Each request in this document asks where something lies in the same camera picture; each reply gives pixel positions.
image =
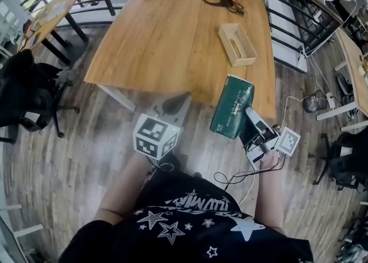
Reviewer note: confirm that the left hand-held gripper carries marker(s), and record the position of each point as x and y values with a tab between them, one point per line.
152	138

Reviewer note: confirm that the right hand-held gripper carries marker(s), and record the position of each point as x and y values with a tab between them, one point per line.
287	142

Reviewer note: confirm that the green tissue pack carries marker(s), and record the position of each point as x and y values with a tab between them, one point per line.
230	103

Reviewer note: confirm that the wooden tray box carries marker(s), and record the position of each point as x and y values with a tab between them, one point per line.
244	61

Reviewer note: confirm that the person's left forearm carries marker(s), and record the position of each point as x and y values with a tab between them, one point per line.
123	187

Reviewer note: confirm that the person's right forearm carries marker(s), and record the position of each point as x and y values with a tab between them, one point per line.
268	195

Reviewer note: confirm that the black shoe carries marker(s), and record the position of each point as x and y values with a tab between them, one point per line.
172	161

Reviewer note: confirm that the wooden table with white legs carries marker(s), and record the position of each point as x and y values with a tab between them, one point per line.
172	43

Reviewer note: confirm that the white power strip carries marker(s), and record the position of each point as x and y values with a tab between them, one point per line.
330	100

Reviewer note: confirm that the black office chair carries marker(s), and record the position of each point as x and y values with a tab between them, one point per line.
348	158
23	89

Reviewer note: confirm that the black star print shirt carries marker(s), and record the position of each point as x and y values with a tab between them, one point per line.
187	233

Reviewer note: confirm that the round wooden table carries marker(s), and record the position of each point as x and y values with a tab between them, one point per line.
57	11

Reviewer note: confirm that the dark tablet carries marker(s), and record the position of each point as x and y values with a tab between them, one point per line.
34	39

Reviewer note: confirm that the wooden desk with white frame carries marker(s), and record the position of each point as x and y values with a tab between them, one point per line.
353	63

